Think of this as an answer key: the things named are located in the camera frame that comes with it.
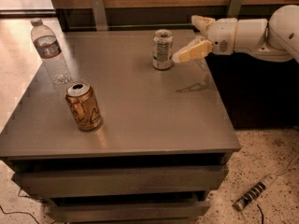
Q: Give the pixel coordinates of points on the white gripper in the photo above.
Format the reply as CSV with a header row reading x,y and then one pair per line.
x,y
221,34

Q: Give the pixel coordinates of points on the white green 7up can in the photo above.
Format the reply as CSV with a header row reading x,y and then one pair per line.
x,y
162,49

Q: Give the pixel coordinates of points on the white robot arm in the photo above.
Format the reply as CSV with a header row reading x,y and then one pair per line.
x,y
274,40

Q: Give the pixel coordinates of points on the gold soda can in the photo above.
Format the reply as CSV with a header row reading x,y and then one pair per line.
x,y
83,105

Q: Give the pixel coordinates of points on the grey drawer cabinet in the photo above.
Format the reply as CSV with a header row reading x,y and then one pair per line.
x,y
151,119

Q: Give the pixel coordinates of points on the clear plastic water bottle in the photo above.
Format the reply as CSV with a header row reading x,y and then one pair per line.
x,y
50,52

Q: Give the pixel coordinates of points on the upper grey drawer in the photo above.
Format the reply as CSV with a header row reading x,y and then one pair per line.
x,y
121,181

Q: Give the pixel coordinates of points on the grey drawer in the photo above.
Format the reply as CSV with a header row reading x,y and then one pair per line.
x,y
128,212
121,181

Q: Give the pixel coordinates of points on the white power strip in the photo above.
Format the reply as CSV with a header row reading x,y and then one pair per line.
x,y
255,192

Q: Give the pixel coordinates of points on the lower grey drawer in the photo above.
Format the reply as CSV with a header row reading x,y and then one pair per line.
x,y
128,212

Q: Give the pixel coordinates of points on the right metal wall bracket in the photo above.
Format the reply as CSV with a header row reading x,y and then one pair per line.
x,y
233,8

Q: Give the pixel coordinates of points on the metal wall bracket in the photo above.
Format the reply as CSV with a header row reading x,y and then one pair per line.
x,y
233,8
99,14

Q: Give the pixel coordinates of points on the horizontal metal rail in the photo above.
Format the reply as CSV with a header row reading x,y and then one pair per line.
x,y
132,27

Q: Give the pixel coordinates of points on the left metal wall bracket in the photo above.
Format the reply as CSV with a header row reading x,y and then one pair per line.
x,y
99,14

